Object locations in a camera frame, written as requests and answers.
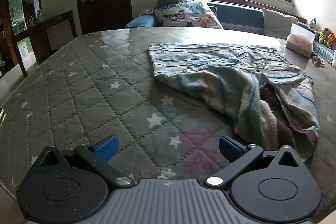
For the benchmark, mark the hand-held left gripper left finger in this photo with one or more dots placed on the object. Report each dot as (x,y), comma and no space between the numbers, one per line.
(106,148)

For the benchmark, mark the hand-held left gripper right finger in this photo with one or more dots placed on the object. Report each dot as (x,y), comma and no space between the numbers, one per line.
(231,149)

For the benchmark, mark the striped blue beige shirt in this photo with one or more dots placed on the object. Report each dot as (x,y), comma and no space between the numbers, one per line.
(223,69)

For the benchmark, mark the grey quilted star table cover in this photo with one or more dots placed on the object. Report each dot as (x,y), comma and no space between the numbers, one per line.
(78,98)

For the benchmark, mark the small pink toy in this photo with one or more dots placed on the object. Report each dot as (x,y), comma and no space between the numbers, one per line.
(319,60)

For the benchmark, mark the tissue box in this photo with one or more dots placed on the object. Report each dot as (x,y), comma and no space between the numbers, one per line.
(299,41)

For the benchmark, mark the blue cushion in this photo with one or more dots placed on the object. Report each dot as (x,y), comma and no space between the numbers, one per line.
(140,21)

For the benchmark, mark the blue sofa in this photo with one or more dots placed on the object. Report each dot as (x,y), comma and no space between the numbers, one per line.
(236,15)

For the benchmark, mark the dark wooden cabinet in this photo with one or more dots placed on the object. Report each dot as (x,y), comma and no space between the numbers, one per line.
(60,22)

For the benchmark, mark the grey pillow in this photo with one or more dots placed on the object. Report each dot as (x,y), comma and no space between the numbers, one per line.
(278,22)

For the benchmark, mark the butterfly print pillow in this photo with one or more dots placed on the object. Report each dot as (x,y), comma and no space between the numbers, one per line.
(183,15)

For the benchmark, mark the orange tiger plush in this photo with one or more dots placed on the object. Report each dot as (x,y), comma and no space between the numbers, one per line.
(331,39)

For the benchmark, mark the yellow plush toy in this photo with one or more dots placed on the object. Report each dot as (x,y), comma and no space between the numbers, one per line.
(324,33)

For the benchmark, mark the black white husky plush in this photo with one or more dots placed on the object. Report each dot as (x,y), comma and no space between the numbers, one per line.
(312,23)

